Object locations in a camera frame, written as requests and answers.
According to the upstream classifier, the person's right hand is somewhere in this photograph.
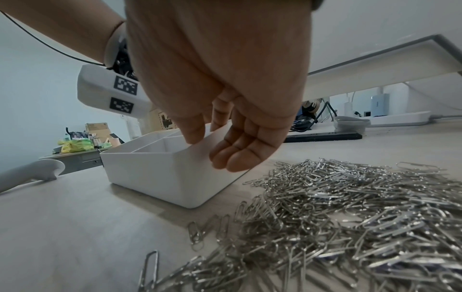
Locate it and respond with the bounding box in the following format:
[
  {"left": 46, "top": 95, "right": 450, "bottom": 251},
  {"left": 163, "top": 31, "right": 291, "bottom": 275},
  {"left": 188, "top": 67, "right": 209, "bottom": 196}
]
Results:
[{"left": 123, "top": 0, "right": 314, "bottom": 174}]

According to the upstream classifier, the white compartment organizer tray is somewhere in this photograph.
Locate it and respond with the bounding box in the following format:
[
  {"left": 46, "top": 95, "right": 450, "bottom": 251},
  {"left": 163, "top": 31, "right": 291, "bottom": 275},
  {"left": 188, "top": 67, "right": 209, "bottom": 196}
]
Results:
[{"left": 99, "top": 119, "right": 254, "bottom": 210}]

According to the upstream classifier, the pile of silver paper clips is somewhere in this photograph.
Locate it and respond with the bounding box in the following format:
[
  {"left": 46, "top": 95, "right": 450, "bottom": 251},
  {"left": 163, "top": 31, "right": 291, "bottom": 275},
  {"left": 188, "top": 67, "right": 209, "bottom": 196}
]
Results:
[{"left": 137, "top": 158, "right": 462, "bottom": 292}]

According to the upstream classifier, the person's left forearm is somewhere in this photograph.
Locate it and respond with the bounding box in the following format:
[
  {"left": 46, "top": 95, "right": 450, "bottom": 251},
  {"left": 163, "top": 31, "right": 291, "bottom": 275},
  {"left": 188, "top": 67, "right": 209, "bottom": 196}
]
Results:
[{"left": 0, "top": 0, "right": 127, "bottom": 65}]

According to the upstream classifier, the cardboard box with black print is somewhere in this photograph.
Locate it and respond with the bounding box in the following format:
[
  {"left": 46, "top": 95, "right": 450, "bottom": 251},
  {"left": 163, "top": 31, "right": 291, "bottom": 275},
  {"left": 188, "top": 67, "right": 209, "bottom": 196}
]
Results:
[{"left": 147, "top": 105, "right": 181, "bottom": 132}]

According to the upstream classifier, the gray left wrist marker band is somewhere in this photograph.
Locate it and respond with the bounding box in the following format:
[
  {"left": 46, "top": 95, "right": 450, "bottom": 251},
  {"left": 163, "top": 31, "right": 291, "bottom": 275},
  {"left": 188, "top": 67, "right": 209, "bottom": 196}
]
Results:
[{"left": 103, "top": 21, "right": 140, "bottom": 82}]

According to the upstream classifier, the black power strip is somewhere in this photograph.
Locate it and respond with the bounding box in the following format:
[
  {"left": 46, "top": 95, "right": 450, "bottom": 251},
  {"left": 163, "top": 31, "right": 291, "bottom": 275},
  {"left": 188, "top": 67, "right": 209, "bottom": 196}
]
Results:
[{"left": 282, "top": 132, "right": 363, "bottom": 143}]

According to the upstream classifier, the white desk divider panel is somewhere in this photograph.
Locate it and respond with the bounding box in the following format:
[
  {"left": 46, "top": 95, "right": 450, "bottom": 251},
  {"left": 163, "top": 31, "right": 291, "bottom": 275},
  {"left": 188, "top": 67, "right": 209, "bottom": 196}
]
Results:
[{"left": 307, "top": 34, "right": 462, "bottom": 101}]

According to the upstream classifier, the green plastic bag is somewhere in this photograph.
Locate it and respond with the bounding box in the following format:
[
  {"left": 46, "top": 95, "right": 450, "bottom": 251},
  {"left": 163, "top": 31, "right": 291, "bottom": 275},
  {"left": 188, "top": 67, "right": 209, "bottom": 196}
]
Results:
[{"left": 59, "top": 138, "right": 95, "bottom": 155}]

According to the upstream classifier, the white power strip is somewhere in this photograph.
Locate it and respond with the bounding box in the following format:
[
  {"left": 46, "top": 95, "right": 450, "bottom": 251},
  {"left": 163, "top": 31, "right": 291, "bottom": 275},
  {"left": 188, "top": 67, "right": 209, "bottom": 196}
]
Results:
[{"left": 364, "top": 111, "right": 462, "bottom": 128}]

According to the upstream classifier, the white curved plastic device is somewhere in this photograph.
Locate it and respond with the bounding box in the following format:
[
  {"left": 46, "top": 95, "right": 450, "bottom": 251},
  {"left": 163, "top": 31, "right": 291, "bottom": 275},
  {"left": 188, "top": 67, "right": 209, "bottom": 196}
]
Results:
[{"left": 0, "top": 159, "right": 66, "bottom": 195}]

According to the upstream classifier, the white left wrist camera block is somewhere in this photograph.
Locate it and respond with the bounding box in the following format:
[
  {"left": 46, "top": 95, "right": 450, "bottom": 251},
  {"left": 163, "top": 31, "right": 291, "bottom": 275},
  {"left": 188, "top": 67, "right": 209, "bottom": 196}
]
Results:
[{"left": 77, "top": 63, "right": 153, "bottom": 116}]

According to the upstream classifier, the thin black left wrist cable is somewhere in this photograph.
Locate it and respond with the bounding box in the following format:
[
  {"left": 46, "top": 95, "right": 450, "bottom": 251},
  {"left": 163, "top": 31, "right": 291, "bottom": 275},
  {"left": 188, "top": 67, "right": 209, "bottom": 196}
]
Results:
[{"left": 0, "top": 11, "right": 107, "bottom": 68}]

